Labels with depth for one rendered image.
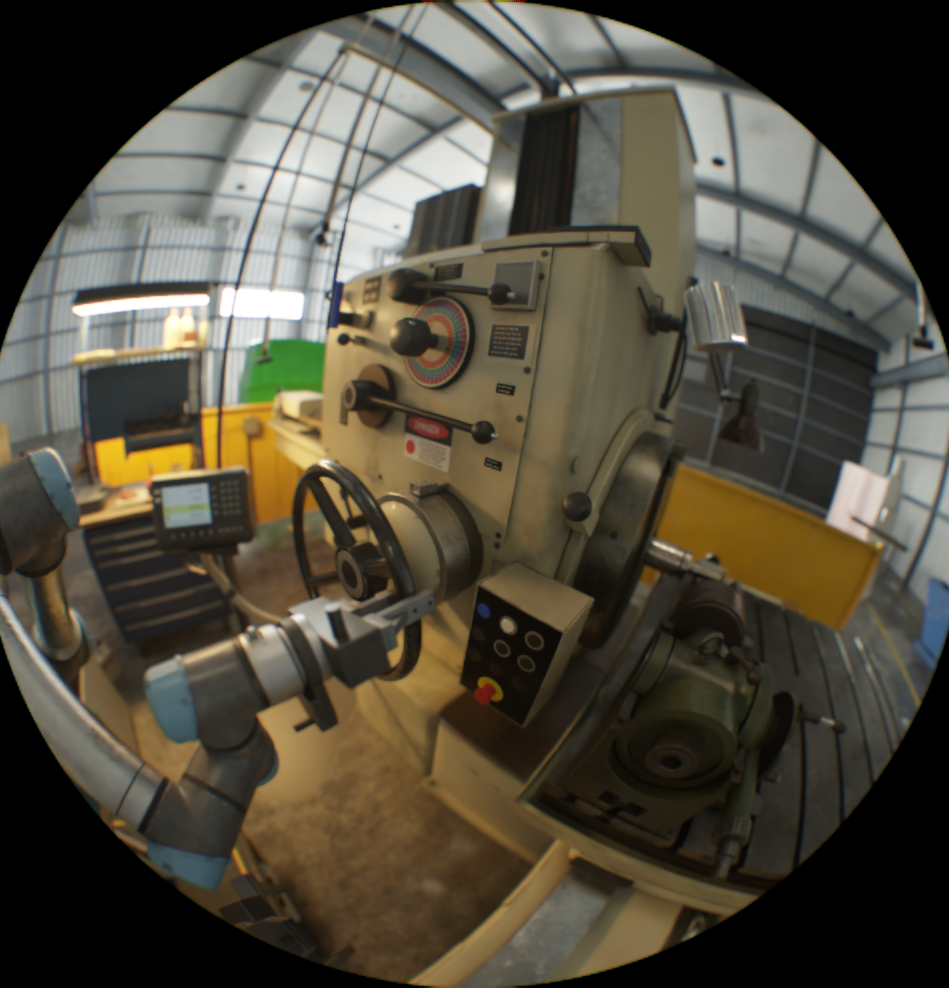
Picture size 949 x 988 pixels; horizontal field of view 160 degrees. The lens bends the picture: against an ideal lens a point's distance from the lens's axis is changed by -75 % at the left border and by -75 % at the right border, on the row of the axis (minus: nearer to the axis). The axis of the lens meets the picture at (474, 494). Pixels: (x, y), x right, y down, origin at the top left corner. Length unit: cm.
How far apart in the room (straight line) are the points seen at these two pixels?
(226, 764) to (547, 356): 63
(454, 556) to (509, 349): 34
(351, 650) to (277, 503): 308
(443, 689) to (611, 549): 85
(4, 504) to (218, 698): 33
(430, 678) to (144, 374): 218
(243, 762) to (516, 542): 50
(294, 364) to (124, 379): 266
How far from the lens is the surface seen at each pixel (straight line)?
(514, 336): 54
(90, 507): 211
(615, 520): 63
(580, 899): 95
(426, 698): 124
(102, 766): 39
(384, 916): 163
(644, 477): 66
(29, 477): 51
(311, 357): 459
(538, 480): 52
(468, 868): 164
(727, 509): 294
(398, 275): 69
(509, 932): 94
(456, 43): 889
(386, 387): 73
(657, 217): 132
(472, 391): 58
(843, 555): 328
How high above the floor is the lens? 162
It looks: 20 degrees down
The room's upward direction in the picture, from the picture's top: 8 degrees clockwise
